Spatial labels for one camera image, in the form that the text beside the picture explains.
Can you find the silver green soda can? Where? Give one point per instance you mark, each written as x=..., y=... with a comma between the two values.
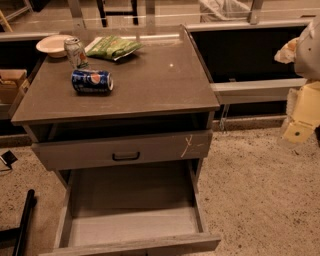
x=76, y=53

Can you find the black pole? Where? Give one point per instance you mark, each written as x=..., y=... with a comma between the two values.
x=30, y=203

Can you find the blue pepsi can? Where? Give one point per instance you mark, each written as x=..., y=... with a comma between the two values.
x=92, y=81

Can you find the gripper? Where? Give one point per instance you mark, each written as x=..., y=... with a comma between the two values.
x=309, y=55

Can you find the white bowl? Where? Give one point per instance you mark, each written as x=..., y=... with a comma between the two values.
x=53, y=45

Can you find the black floor bracket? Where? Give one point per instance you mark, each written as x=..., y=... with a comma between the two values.
x=8, y=158

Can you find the closed grey upper drawer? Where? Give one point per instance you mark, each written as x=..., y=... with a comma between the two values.
x=104, y=152

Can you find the cardboard box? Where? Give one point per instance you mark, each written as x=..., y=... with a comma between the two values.
x=13, y=82

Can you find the open grey middle drawer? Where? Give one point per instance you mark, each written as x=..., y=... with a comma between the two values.
x=148, y=209

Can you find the grey side shelf rail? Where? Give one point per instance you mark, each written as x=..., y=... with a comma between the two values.
x=255, y=91

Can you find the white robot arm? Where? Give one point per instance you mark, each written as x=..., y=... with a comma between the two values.
x=304, y=52

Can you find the green chip bag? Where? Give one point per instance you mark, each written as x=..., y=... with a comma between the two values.
x=111, y=47

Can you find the grey drawer cabinet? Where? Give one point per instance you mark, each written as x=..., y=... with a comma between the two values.
x=160, y=89

